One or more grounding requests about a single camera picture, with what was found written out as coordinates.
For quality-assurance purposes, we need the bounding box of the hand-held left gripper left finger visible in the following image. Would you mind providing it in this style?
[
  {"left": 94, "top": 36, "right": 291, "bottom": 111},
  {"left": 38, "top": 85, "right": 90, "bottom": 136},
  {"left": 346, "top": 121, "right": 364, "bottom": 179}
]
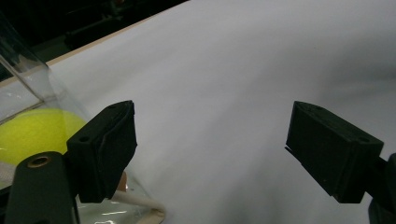
[{"left": 65, "top": 100, "right": 138, "bottom": 203}]

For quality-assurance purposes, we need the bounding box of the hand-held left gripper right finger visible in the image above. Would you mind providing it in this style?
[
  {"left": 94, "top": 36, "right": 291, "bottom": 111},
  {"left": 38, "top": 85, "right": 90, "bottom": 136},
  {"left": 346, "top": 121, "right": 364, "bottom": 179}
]
[{"left": 284, "top": 100, "right": 385, "bottom": 204}]

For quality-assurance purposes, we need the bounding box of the yellow tennis ball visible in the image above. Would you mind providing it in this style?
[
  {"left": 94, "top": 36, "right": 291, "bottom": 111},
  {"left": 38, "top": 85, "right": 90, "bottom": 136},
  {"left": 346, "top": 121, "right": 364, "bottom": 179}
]
[{"left": 0, "top": 107, "right": 89, "bottom": 166}]

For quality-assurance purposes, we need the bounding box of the clear plastic bag beige trim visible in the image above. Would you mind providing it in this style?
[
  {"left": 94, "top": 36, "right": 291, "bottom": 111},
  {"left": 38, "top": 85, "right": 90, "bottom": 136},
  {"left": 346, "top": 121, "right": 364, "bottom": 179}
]
[{"left": 0, "top": 12, "right": 167, "bottom": 224}]

